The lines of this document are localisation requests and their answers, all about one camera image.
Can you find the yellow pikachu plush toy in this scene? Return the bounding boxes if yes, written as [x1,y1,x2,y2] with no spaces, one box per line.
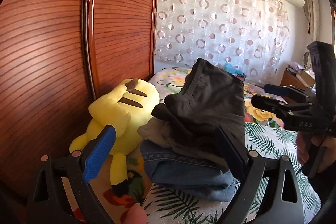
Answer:
[69,79,159,186]

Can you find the folded grey-green garment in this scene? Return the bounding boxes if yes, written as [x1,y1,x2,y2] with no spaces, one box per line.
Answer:
[137,117,229,172]

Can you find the blue toy on bed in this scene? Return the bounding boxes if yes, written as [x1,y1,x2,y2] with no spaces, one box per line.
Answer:
[223,63,245,77]

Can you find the black pants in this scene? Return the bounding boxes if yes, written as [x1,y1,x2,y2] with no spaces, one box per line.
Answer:
[151,58,245,166]

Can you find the palm leaf print bedsheet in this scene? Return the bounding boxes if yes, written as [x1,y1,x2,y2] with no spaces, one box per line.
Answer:
[141,122,322,224]

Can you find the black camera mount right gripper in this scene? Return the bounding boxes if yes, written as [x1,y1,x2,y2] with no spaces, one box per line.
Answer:
[307,41,335,117]

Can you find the folded blue jeans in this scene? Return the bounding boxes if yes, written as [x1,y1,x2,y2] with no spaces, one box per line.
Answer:
[139,140,236,202]

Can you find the floral blanket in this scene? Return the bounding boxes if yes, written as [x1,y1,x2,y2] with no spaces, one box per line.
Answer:
[149,67,285,128]

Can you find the sheer circle pattern curtain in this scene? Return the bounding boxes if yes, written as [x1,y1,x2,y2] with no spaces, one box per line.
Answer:
[155,0,290,84]

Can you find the person's left hand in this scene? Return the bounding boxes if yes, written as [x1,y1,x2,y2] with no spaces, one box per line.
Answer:
[122,203,148,224]

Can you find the person's right hand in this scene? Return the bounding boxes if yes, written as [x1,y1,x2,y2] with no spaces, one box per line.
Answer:
[296,132,335,172]

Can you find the wooden sideboard cabinet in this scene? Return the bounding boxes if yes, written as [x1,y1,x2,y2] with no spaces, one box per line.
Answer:
[280,70,313,95]

